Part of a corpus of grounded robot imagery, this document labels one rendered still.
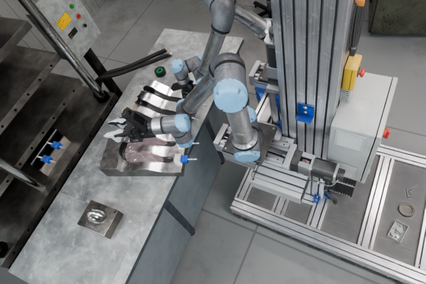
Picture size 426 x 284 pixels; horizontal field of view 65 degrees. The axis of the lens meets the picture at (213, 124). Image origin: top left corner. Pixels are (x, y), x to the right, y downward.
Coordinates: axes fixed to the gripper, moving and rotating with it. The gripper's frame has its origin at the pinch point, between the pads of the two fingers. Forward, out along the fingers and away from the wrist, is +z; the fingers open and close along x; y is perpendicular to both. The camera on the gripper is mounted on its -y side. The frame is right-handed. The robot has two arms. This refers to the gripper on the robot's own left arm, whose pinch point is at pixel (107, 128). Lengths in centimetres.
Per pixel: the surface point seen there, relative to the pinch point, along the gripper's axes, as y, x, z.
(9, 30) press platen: -18, 68, 70
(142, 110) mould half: 46, 56, 13
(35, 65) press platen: 7, 67, 70
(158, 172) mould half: 58, 15, 0
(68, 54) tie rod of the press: 9, 75, 52
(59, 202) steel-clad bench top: 65, 4, 65
